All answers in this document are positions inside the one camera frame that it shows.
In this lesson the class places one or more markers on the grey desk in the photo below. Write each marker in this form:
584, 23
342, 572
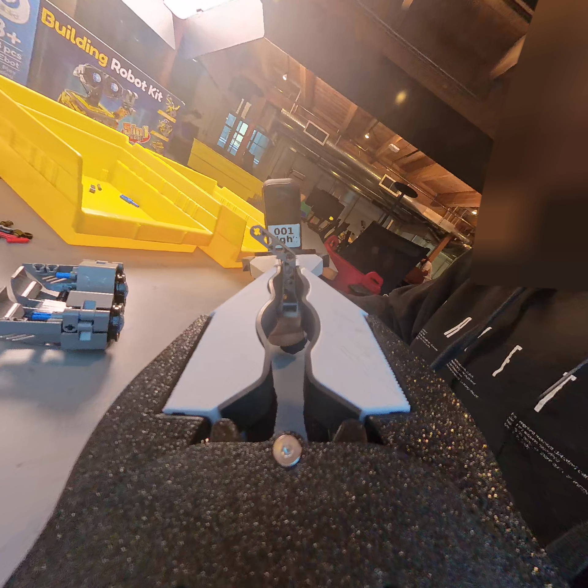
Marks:
174, 285

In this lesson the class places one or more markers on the yellow bin with dividers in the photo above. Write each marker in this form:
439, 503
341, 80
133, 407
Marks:
46, 151

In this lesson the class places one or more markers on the black pin connector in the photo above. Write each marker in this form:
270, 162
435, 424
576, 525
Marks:
289, 312

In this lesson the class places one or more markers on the grey bent building beam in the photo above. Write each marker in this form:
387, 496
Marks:
285, 280

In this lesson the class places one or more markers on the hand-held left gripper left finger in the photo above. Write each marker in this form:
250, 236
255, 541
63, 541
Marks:
220, 363

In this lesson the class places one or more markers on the robot kit box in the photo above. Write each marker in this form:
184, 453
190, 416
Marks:
92, 105

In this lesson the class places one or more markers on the grey toy robot head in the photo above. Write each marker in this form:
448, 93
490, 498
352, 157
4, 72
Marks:
92, 298

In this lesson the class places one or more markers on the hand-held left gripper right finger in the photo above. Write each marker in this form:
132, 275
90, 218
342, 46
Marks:
353, 363

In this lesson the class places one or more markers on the scattered small building pieces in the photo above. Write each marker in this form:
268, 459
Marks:
13, 236

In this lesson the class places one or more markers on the yellow storage bin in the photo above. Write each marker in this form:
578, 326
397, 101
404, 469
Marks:
206, 160

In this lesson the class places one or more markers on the blue connector pin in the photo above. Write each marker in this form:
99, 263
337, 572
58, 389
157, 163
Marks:
128, 200

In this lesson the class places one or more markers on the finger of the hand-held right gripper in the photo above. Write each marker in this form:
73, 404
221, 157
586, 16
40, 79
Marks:
262, 266
314, 264

